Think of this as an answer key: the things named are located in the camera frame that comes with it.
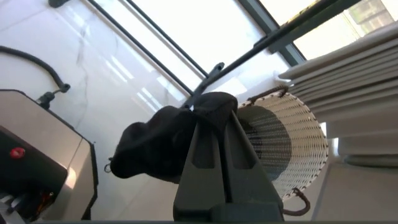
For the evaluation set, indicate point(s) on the white laundry basket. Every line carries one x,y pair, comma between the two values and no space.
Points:
298,130

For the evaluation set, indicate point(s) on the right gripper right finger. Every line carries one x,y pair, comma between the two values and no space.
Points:
252,186

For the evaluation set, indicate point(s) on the black garment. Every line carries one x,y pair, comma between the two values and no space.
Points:
155,143

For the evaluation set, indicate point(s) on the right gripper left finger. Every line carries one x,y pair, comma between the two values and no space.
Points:
199,174

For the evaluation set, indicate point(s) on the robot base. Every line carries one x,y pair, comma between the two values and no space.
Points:
37,130

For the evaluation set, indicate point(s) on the black clothes rack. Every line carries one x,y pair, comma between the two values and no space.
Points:
270,39

